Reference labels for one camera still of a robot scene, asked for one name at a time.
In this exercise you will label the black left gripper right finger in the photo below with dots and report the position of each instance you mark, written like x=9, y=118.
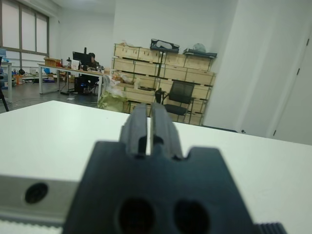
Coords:
x=165, y=134

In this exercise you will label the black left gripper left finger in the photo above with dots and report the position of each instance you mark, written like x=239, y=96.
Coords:
x=136, y=131

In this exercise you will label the open cardboard box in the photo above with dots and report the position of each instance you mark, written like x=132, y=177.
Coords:
x=51, y=61

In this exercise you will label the yellow-green plastic sack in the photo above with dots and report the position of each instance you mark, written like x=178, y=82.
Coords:
x=112, y=101

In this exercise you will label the black mesh office chair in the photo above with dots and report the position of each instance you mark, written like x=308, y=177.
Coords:
x=181, y=91

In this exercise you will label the stacked wooden crates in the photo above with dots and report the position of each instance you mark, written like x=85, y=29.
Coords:
x=146, y=67

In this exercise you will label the black computer tower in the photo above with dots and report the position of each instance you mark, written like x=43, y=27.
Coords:
x=80, y=84

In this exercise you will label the seated person at desk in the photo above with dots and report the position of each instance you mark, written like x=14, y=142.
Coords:
x=92, y=61

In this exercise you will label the flat black case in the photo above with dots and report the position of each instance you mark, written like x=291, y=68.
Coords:
x=200, y=53

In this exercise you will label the black open case white lining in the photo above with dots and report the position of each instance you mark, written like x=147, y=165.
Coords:
x=164, y=45

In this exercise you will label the white paper bag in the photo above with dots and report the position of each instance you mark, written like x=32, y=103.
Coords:
x=75, y=64

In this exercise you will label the grey crumpled bag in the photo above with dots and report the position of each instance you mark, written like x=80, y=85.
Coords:
x=199, y=47

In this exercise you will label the black computer monitor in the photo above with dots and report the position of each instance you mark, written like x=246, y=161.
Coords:
x=81, y=56

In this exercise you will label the white-legged office desk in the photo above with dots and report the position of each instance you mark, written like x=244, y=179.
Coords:
x=63, y=69

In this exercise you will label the white door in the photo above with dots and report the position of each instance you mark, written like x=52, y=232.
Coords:
x=297, y=97

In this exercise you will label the window with brown frame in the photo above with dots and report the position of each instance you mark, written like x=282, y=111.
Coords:
x=24, y=24

